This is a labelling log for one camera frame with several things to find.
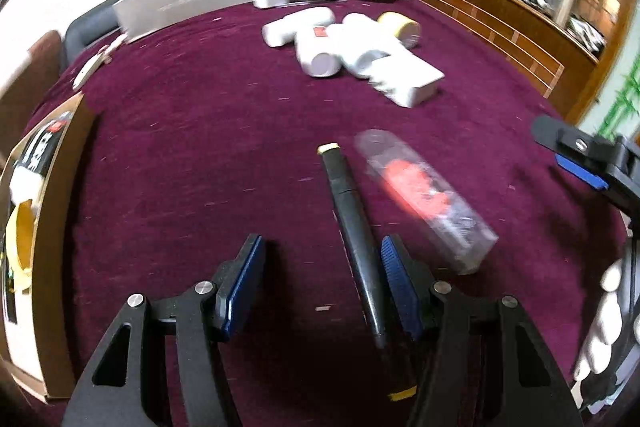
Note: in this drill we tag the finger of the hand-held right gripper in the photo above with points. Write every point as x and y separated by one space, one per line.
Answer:
565 134
580 172

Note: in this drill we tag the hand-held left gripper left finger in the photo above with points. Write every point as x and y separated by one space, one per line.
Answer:
240 282

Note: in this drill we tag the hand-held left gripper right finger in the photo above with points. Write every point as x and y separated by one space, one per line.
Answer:
400 287

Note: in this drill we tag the clear case red contents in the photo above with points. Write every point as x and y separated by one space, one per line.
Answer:
430 202

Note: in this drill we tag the black pen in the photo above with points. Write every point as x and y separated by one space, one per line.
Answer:
350 207

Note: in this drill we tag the white square box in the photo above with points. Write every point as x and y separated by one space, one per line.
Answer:
405 79

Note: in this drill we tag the cardboard box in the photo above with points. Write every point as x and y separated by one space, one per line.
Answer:
55 257

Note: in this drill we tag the yellow jar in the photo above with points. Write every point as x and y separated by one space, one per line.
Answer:
397 24

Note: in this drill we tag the white bottle narrow neck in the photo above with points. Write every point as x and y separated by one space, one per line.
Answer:
362 42

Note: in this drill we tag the yellow foil packet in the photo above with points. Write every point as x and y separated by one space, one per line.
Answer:
20 232

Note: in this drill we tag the white bottle with text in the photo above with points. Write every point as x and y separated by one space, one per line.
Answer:
317 54

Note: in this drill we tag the black and white packet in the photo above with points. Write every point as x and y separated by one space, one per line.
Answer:
42 142

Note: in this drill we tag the white bottle wide cap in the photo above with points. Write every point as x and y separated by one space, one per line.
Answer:
300 24

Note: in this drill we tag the person's right hand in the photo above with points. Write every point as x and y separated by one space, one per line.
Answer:
602 322

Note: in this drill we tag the green bamboo poster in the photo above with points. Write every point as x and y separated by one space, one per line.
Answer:
622 102

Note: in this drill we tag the wooden slatted sideboard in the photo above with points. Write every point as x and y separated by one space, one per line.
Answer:
500 27

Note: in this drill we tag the silver thermos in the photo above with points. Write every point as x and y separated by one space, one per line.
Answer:
565 4

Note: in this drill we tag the maroon velvet tablecloth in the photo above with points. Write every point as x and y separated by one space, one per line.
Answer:
200 132

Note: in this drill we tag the white key fob pink charm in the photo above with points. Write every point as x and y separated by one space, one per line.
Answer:
92 64

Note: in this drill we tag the brown upholstered chair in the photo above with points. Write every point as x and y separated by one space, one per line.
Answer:
30 82

